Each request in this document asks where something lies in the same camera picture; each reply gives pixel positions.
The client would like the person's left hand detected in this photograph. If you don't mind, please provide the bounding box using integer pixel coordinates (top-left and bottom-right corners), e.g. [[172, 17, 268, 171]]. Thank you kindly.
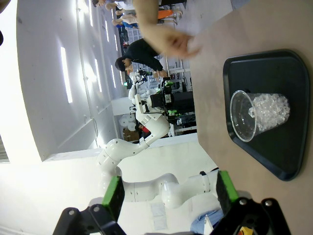
[[146, 26, 203, 59]]

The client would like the black plastic serving tray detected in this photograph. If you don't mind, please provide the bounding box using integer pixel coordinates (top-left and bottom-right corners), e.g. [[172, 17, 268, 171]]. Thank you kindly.
[[223, 48, 311, 182]]

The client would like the person in black clothes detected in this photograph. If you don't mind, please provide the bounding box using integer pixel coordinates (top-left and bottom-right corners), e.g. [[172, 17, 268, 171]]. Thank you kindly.
[[114, 38, 169, 79]]

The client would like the blue cloth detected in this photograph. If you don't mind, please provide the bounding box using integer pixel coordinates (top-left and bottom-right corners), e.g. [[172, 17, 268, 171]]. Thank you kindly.
[[190, 210, 224, 235]]

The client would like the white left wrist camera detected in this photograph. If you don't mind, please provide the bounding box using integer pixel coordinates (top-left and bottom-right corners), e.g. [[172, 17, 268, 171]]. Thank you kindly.
[[134, 94, 150, 113]]

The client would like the small white background robot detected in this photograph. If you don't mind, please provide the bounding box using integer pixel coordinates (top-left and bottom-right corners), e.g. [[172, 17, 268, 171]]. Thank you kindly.
[[128, 69, 154, 100]]

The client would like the short clear plastic cup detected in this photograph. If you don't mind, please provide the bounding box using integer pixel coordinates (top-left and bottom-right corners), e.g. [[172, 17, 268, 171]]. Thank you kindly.
[[229, 90, 291, 142]]

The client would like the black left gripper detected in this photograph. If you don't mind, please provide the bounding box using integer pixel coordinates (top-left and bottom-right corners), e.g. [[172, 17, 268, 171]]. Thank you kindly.
[[149, 77, 178, 119]]

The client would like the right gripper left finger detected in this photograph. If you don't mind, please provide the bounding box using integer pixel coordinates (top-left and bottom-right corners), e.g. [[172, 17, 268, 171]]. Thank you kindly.
[[52, 175, 126, 235]]

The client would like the person's left forearm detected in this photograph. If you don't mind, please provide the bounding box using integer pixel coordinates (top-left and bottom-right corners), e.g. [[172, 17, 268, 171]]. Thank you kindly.
[[133, 0, 169, 37]]

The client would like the clear ice cubes heap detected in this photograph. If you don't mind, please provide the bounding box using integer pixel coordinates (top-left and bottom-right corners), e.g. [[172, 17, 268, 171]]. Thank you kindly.
[[248, 93, 291, 132]]

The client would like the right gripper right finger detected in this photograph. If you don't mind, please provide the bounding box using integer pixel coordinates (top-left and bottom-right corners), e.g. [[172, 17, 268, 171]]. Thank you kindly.
[[212, 170, 291, 235]]

